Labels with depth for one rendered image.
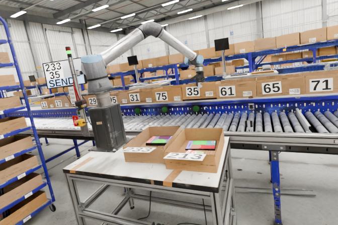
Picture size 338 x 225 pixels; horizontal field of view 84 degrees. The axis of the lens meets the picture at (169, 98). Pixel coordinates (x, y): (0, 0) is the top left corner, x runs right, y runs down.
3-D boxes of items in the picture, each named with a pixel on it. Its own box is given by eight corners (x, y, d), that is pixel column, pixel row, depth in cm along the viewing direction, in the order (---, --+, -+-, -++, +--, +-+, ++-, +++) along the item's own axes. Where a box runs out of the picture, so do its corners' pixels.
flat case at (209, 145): (215, 151, 116) (215, 148, 116) (185, 150, 122) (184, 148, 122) (216, 141, 129) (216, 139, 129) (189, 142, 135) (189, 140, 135)
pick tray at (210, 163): (165, 169, 105) (162, 152, 103) (185, 140, 140) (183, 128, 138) (217, 173, 94) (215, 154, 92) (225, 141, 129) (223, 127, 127)
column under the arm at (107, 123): (114, 152, 137) (105, 108, 132) (88, 150, 147) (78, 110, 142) (134, 138, 160) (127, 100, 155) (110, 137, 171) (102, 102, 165)
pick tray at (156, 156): (124, 161, 120) (121, 147, 119) (150, 138, 156) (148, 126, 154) (165, 163, 110) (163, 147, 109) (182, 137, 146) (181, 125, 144)
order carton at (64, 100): (55, 108, 324) (53, 99, 321) (70, 104, 350) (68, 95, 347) (70, 107, 307) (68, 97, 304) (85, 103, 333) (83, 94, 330)
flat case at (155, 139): (170, 144, 132) (169, 142, 132) (146, 144, 138) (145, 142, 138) (175, 137, 144) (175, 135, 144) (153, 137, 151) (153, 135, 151)
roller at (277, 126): (275, 138, 133) (275, 131, 133) (271, 116, 179) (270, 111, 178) (283, 138, 131) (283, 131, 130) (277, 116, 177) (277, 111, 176)
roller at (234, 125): (228, 136, 148) (227, 130, 147) (235, 117, 194) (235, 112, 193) (234, 137, 146) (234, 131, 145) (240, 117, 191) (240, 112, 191)
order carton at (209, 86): (182, 99, 220) (181, 85, 218) (190, 96, 246) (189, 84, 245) (216, 97, 202) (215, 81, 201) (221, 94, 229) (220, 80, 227)
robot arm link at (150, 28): (152, 15, 158) (206, 57, 192) (146, 19, 169) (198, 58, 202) (146, 27, 157) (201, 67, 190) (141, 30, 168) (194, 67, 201)
